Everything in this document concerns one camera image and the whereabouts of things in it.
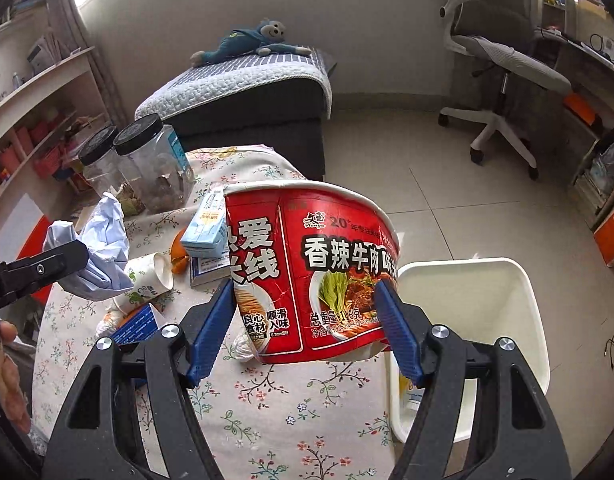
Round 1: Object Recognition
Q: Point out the small white blue box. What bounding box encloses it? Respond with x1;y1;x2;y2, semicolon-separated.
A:
189;252;234;289

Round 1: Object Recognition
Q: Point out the grey white quilted cover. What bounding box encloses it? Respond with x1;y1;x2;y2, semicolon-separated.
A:
134;47;334;122

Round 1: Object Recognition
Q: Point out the white plastic trash bin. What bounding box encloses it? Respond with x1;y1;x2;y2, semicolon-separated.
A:
384;257;550;443

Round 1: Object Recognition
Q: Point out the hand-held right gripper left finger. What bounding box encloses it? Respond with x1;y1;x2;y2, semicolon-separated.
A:
42;280;238;480

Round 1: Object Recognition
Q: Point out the floral tablecloth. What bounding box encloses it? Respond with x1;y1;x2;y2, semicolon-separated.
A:
31;145;404;480

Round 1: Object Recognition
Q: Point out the red storage basket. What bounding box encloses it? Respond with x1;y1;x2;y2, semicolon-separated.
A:
33;145;69;180

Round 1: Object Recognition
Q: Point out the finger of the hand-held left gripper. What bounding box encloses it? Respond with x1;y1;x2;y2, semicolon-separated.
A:
0;240;90;308

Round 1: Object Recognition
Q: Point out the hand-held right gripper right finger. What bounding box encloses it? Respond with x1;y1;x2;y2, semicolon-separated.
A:
374;280;572;480

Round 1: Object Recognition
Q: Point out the blue white packet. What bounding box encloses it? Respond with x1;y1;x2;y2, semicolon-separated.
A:
110;302;164;346

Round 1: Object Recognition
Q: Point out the clear jar with black lid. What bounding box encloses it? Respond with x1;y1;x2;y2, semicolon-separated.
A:
78;126;127;207

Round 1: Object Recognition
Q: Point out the light blue drink carton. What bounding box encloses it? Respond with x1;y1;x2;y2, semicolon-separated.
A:
181;187;229;259

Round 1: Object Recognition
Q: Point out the dark grey ottoman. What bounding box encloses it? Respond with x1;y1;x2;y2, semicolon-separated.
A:
171;67;339;183

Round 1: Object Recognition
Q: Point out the grey curtain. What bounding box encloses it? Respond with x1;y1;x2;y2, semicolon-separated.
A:
46;0;131;133

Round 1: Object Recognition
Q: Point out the clear jar with blue label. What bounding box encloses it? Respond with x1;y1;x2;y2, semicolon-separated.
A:
113;115;196;214

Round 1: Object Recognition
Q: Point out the white crumpled tissue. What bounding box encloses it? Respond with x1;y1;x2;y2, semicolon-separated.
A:
231;334;261;364
97;310;124;337

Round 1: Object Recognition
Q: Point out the white green paper cup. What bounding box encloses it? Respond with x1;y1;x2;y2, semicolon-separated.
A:
112;251;174;311

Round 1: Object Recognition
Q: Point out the person's left hand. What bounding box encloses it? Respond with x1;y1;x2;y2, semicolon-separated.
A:
0;321;34;436

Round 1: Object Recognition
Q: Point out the orange flat box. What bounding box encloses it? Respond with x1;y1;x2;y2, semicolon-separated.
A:
562;92;598;127

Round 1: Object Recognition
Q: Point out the wooden desk with hutch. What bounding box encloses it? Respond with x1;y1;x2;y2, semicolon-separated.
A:
532;0;614;233

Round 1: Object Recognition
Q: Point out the white paper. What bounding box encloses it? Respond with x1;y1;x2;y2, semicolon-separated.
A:
43;192;135;301

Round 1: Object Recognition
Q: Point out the blue monkey plush toy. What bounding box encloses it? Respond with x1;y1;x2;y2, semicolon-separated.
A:
189;17;313;67

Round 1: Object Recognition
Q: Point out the grey plastic bag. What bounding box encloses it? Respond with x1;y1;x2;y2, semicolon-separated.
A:
586;130;614;212

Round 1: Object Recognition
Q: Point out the white yellow packet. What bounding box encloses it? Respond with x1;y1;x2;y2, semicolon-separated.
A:
398;372;429;414

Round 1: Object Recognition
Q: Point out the grey white office chair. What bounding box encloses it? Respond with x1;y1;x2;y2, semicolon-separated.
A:
437;0;574;181

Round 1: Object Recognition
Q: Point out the white shelf unit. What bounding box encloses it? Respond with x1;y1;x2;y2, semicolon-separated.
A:
0;45;114;243

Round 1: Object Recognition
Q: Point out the red instant noodle bowl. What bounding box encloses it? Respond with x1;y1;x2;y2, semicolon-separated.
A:
223;180;402;366

